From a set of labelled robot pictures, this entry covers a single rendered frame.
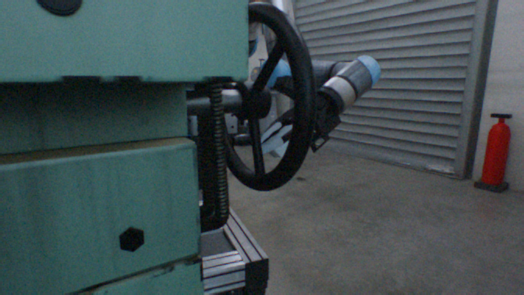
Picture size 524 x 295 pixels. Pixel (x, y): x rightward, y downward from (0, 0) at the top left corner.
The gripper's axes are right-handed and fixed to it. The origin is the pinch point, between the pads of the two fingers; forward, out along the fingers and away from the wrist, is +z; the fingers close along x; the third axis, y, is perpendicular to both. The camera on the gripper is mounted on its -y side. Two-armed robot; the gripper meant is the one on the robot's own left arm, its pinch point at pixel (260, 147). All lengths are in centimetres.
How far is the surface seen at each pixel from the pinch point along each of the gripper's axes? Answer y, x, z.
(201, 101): -16.3, -8.7, 8.2
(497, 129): 143, 43, -200
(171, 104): -22.2, -26.9, 16.0
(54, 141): -24.2, -26.9, 23.3
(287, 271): 84, 47, -3
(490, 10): 71, 65, -257
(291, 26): -20.1, -17.6, -3.9
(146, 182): -19.4, -28.9, 20.6
